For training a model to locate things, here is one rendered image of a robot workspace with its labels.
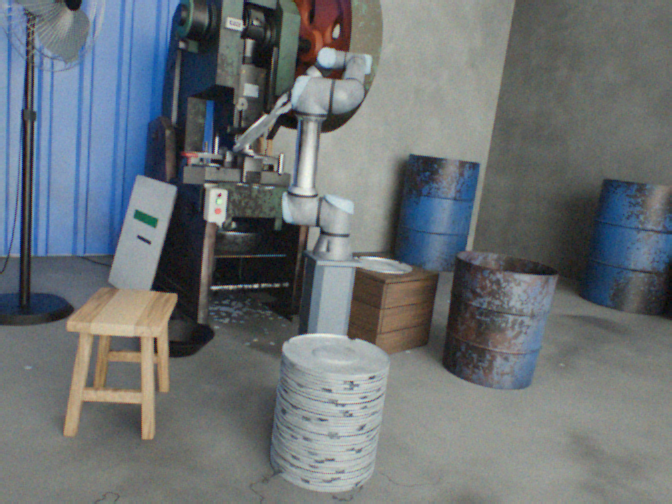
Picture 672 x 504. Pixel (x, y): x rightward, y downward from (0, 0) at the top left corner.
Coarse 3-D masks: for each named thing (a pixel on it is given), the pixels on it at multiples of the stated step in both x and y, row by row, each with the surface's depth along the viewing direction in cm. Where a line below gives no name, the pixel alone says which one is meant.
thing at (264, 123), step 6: (276, 108) 240; (270, 114) 239; (276, 114) 249; (264, 120) 240; (270, 120) 250; (252, 126) 235; (258, 126) 241; (264, 126) 254; (246, 132) 235; (252, 132) 243; (258, 132) 255; (240, 138) 237; (246, 138) 244; (252, 138) 255; (240, 144) 246; (246, 144) 257; (234, 150) 247
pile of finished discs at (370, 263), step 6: (360, 258) 268; (366, 258) 270; (372, 258) 272; (378, 258) 272; (366, 264) 256; (372, 264) 254; (378, 264) 256; (384, 264) 258; (390, 264) 260; (396, 264) 265; (402, 264) 267; (372, 270) 245; (378, 270) 244; (384, 270) 248; (390, 270) 249; (396, 270) 251; (402, 270) 253; (408, 270) 254
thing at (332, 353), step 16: (304, 336) 161; (320, 336) 163; (336, 336) 164; (288, 352) 147; (304, 352) 149; (320, 352) 149; (336, 352) 150; (352, 352) 152; (368, 352) 155; (384, 352) 155; (304, 368) 138; (320, 368) 140; (336, 368) 141; (352, 368) 142; (368, 368) 144; (384, 368) 143
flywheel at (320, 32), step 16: (304, 0) 286; (320, 0) 275; (336, 0) 265; (304, 16) 286; (320, 16) 275; (336, 16) 265; (304, 32) 287; (320, 32) 275; (320, 48) 274; (336, 48) 265; (304, 64) 287; (288, 112) 293
